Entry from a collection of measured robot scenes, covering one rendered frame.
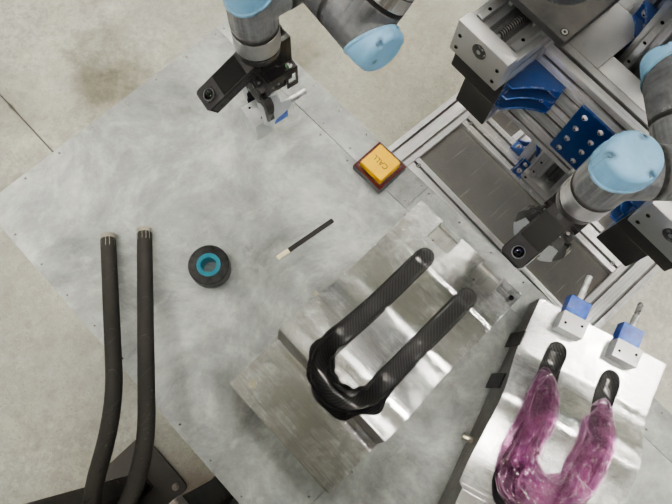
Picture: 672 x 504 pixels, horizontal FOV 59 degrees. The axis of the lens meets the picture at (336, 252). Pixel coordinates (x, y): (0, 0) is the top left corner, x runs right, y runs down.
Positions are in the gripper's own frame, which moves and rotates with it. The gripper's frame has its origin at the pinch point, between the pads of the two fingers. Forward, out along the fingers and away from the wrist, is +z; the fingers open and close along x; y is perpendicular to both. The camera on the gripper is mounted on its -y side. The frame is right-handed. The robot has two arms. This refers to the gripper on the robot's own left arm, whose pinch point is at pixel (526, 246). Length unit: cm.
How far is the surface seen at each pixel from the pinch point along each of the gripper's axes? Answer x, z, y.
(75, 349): 68, 95, -94
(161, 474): 19, 94, -94
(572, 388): -24.7, 8.8, -8.5
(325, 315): 13.6, 2.3, -35.7
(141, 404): 22, 4, -69
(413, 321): 3.1, 6.7, -23.4
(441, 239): 11.6, 8.7, -7.9
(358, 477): -12, 15, -49
